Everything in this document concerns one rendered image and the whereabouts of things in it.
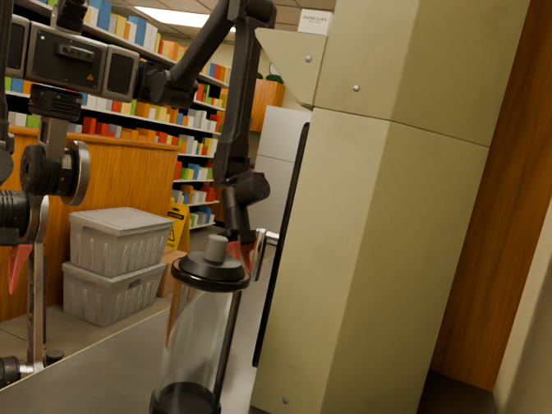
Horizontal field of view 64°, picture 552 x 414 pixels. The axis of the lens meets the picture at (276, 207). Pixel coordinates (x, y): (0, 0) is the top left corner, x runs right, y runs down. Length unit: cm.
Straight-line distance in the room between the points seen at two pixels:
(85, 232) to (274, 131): 347
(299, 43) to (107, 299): 249
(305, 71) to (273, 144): 523
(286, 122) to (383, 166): 524
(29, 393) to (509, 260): 87
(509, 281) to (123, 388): 75
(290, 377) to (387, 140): 38
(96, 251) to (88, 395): 226
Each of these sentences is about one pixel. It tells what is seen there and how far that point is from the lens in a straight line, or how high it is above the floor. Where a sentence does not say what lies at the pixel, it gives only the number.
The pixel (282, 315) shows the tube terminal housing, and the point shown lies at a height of 110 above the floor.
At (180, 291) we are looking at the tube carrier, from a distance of 60.
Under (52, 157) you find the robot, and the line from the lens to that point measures 141.
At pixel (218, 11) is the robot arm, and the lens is 119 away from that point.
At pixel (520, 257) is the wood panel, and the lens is 102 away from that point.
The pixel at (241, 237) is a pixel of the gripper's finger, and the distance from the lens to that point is 98.
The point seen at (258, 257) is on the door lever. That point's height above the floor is 116.
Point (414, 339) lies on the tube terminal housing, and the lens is 77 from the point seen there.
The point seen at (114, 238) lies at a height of 59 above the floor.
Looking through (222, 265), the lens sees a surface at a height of 118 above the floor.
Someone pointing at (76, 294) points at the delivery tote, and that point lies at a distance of 313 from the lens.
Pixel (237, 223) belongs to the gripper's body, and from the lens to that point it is 100.
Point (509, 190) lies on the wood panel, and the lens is 100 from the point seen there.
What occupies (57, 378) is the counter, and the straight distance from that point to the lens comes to 79.
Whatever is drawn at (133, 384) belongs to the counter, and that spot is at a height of 94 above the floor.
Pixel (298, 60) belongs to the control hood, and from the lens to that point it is 67.
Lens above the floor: 135
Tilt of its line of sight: 8 degrees down
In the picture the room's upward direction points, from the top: 12 degrees clockwise
